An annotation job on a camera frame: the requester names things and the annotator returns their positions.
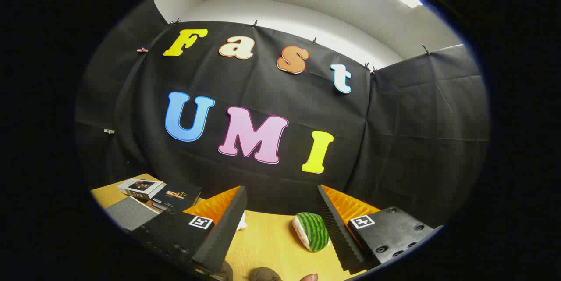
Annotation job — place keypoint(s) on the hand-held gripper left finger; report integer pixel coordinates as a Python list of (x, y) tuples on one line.
[(228, 228)]

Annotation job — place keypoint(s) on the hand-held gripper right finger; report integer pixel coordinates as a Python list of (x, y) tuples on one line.
[(335, 228)]

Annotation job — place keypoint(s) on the grey fabric storage box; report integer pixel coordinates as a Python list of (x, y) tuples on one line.
[(131, 213)]

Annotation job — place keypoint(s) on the white plush toy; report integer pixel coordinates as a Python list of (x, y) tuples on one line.
[(241, 224)]

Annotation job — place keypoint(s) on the watermelon slice plush toy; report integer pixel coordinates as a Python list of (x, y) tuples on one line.
[(311, 228)]

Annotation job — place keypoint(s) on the dark blue book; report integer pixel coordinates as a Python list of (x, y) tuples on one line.
[(175, 195)]

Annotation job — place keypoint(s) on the white book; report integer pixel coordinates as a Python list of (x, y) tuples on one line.
[(140, 186)]

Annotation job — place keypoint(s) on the black backdrop cloth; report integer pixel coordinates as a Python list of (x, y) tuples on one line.
[(263, 79)]

